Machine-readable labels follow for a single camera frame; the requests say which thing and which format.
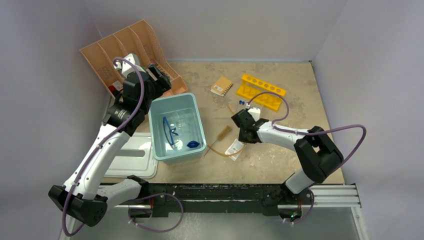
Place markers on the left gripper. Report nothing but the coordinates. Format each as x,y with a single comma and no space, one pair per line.
161,84

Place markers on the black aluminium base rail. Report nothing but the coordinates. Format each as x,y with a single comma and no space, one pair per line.
218,198

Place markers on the teal plastic bin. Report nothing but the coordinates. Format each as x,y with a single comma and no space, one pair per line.
176,129

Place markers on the yellow spiral notebook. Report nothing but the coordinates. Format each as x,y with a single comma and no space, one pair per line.
221,86

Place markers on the tan rubber tubing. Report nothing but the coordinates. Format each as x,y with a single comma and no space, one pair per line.
219,138

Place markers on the white label packet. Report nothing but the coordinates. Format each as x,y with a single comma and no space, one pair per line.
233,150

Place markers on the blue safety glasses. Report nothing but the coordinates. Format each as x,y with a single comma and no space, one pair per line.
169,132

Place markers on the yellow test tube rack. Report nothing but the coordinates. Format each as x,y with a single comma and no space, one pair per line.
252,86

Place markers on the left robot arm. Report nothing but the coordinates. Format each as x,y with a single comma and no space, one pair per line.
80,196

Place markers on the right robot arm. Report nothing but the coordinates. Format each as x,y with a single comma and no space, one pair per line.
317,153

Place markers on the white bin lid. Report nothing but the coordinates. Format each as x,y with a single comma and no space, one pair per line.
134,158

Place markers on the peach desk file organizer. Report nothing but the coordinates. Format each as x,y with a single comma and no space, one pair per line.
139,39

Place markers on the tan bristle brush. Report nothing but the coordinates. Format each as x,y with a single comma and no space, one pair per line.
219,137

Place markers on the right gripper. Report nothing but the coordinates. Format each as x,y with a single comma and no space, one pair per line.
242,138

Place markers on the clear glass beaker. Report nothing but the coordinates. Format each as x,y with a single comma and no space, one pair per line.
182,120

